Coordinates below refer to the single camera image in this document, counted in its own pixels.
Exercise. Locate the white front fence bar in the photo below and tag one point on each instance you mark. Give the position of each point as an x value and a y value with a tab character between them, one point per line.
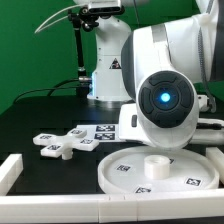
111	208

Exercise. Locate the white round table top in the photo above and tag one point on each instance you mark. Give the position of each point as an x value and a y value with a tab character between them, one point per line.
144	169

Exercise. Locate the white cross table base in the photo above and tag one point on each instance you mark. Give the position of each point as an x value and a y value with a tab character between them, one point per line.
62	146

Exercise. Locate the black camera stand pole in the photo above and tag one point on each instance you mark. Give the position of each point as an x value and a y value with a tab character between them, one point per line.
83	88

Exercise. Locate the white marker sheet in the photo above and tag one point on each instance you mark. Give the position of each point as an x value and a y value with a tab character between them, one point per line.
102	132

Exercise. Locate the white left fence bar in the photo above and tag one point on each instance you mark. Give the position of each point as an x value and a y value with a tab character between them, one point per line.
10	170

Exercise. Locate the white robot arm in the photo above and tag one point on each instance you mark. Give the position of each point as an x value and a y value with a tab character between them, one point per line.
153	70

